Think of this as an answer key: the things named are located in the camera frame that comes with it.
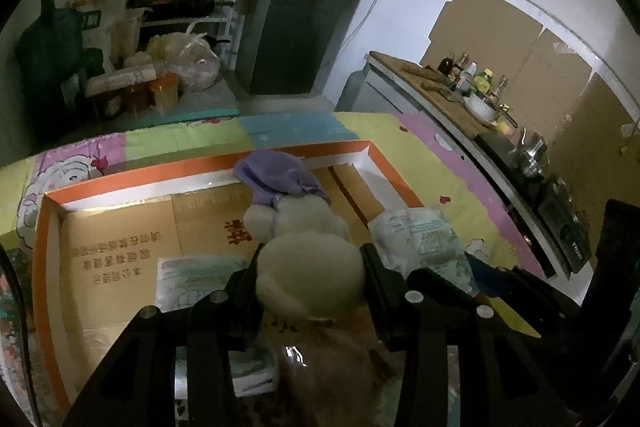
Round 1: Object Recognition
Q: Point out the white sack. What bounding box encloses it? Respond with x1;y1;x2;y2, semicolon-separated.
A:
76;0;129;74

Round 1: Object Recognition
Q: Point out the blue water jug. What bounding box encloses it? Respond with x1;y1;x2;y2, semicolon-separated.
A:
14;0;89;128

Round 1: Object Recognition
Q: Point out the white bowl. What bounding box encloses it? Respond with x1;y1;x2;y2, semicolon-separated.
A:
464;92;499;121

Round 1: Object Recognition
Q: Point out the plush doll with purple dress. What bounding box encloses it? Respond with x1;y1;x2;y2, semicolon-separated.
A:
233;150;402;427

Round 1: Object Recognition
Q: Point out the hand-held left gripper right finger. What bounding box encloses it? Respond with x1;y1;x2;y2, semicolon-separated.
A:
359;243;576;427

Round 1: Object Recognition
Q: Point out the crumpled plastic bag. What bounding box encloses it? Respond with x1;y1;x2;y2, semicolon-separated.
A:
146;31;223;94

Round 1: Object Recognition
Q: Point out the metal kettle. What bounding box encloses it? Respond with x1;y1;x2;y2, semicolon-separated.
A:
508;131;552;178

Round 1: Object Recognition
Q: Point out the cardboard sheet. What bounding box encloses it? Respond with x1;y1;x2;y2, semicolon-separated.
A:
549;71;640;229
419;0;544;74
516;28;594;108

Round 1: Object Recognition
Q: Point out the group of condiment bottles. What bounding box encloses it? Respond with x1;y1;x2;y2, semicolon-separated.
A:
436;52;517;118

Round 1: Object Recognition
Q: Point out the orange jar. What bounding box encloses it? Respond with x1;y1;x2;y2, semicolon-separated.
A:
121;81;152;114
149;72;181;114

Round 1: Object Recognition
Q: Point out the orange rimmed cardboard box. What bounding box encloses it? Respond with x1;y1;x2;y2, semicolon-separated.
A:
31;139;427;414

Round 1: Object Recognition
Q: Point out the black stove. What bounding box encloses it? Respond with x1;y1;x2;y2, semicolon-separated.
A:
536;176;594;269

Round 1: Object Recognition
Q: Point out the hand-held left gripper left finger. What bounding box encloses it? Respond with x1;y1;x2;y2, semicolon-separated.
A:
62;266;264;427

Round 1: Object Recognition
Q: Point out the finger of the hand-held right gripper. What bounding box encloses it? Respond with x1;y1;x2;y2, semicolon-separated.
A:
466;252;587;309
407;267;583;340

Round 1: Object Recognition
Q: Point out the grey refrigerator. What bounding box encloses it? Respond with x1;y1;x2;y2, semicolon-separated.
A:
234;0;374;98

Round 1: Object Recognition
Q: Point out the printed blanket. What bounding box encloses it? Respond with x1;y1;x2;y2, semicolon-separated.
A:
0;109;551;427

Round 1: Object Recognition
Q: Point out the light blue tissue pack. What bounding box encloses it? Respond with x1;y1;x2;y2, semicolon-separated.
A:
171;346;282;399
154;255;252;314
368;205;474;296

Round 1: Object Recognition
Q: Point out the thick black cable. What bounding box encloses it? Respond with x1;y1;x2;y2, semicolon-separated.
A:
0;244;43;427

